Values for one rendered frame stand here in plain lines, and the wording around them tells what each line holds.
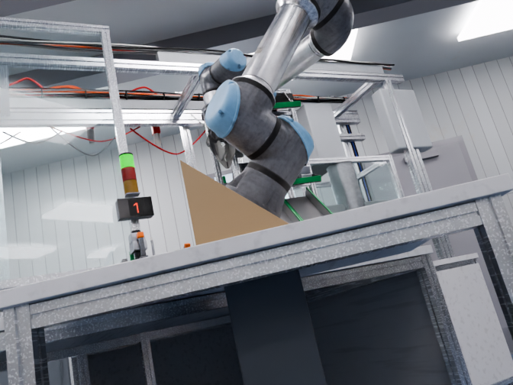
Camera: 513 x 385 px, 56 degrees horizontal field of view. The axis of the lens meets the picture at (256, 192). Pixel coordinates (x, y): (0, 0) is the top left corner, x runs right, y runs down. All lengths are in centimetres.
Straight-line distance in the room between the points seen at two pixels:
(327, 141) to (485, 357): 147
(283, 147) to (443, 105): 463
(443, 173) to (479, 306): 247
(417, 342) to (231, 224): 121
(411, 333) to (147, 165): 390
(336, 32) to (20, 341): 101
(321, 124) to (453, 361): 165
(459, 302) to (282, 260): 221
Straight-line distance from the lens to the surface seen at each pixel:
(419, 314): 196
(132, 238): 160
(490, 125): 572
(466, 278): 305
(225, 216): 95
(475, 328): 302
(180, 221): 512
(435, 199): 86
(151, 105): 303
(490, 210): 91
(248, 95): 108
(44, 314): 92
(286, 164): 110
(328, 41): 138
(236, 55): 158
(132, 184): 178
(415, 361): 205
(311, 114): 298
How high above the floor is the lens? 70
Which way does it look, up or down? 16 degrees up
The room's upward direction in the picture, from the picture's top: 13 degrees counter-clockwise
